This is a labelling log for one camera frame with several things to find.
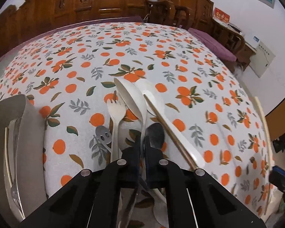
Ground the red gift box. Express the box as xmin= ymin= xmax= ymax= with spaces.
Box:
xmin=213 ymin=7 xmax=230 ymax=24

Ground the white plastic fork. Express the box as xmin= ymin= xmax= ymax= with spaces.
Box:
xmin=107 ymin=97 xmax=126 ymax=162

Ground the white wall cabinet door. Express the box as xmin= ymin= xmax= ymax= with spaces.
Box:
xmin=249 ymin=41 xmax=276 ymax=78

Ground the white ladle spoon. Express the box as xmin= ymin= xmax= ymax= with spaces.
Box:
xmin=114 ymin=78 xmax=147 ymax=153

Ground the grey metal rectangular tray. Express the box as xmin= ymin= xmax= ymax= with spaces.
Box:
xmin=0 ymin=94 xmax=47 ymax=227

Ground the carved wooden sofa bench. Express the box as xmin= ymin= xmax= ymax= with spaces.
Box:
xmin=0 ymin=0 xmax=177 ymax=60

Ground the orange print tablecloth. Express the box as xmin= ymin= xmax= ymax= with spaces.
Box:
xmin=0 ymin=22 xmax=272 ymax=221

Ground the purple armchair cushion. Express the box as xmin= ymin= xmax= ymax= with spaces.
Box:
xmin=188 ymin=28 xmax=237 ymax=62

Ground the white device on table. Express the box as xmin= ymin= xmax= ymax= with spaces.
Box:
xmin=250 ymin=36 xmax=260 ymax=48

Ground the wooden side table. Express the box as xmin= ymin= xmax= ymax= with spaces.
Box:
xmin=227 ymin=30 xmax=256 ymax=70

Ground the white long spoon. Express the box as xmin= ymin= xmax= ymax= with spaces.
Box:
xmin=135 ymin=79 xmax=205 ymax=169

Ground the carved wooden armchair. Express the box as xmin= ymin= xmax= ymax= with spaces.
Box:
xmin=157 ymin=0 xmax=247 ymax=62

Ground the black round spoon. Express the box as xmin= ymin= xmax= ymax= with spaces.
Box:
xmin=146 ymin=123 xmax=165 ymax=150

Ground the silver slotted spoon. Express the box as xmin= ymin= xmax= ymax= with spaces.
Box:
xmin=95 ymin=126 xmax=112 ymax=152

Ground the brown chopstick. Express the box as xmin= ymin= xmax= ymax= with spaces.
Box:
xmin=143 ymin=92 xmax=204 ymax=169

